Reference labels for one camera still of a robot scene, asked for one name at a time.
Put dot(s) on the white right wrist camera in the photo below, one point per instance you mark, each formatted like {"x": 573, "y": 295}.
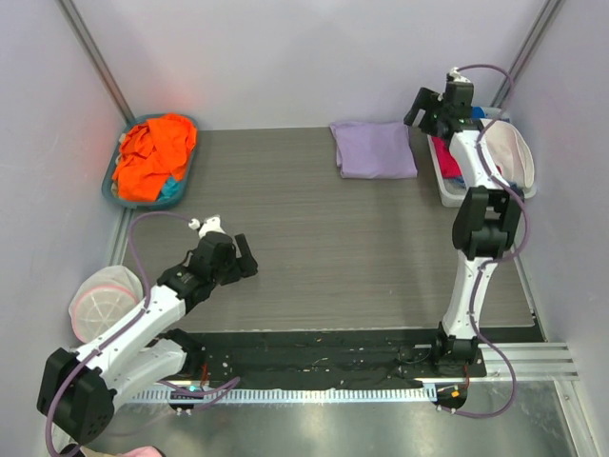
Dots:
{"x": 455, "y": 78}

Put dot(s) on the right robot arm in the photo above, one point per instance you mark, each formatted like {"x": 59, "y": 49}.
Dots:
{"x": 485, "y": 227}

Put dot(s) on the blue t-shirt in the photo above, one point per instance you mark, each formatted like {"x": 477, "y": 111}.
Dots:
{"x": 478, "y": 113}

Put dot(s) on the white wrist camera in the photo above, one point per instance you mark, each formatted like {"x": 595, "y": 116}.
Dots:
{"x": 210, "y": 224}
{"x": 455, "y": 78}

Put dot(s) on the blue checked shirt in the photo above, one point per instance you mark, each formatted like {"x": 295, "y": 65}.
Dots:
{"x": 458, "y": 182}

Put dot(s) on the teal t-shirt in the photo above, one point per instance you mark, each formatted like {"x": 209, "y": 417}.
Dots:
{"x": 170, "y": 189}

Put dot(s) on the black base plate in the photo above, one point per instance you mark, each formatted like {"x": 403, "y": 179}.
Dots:
{"x": 321, "y": 360}

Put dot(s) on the white t-shirt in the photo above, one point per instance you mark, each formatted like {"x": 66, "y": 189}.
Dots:
{"x": 511, "y": 154}

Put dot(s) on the pink t-shirt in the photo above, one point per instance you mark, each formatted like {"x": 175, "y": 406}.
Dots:
{"x": 449, "y": 167}

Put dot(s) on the lavender t-shirt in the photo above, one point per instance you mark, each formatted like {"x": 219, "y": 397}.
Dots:
{"x": 373, "y": 151}

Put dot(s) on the white mesh hamper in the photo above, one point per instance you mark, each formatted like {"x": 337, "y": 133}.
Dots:
{"x": 102, "y": 300}

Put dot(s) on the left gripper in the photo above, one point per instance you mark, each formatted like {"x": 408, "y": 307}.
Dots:
{"x": 236, "y": 266}

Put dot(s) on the white slotted cable duct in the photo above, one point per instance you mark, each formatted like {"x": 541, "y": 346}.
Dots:
{"x": 237, "y": 396}

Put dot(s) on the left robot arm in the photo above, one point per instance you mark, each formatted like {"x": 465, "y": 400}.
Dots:
{"x": 81, "y": 390}

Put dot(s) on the teal laundry basket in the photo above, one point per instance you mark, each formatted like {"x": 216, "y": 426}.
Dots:
{"x": 188, "y": 162}

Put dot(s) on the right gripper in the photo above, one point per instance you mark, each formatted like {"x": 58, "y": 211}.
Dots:
{"x": 425, "y": 117}

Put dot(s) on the pink cloth at bottom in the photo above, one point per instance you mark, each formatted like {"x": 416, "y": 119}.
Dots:
{"x": 73, "y": 449}

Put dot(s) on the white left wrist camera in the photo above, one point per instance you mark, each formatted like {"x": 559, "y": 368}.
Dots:
{"x": 210, "y": 224}

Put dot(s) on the orange t-shirt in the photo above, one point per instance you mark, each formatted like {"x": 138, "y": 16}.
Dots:
{"x": 154, "y": 157}

